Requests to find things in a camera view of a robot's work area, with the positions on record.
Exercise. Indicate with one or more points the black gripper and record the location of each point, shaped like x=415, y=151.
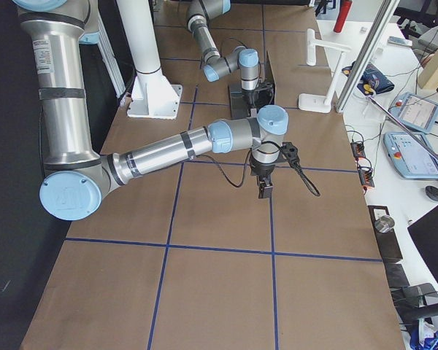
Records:
x=261, y=171
x=249, y=98

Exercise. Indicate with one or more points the grey laptop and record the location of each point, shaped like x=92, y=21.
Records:
x=250, y=76

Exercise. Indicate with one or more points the black desk mouse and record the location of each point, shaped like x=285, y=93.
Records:
x=432, y=192

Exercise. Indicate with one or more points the orange electronics boards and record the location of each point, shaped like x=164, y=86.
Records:
x=363, y=164

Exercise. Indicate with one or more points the metal cup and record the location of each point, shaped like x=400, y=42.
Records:
x=384, y=224

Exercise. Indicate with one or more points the blue space pattern pouch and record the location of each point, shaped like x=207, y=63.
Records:
x=374, y=82

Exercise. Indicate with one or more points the red cylinder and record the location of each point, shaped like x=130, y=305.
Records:
x=344, y=10

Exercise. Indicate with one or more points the upper teach pendant tablet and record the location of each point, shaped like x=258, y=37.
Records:
x=415, y=112

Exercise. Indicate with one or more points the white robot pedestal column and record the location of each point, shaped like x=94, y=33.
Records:
x=152, y=96

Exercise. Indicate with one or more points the aluminium frame post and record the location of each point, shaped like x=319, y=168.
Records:
x=381, y=20

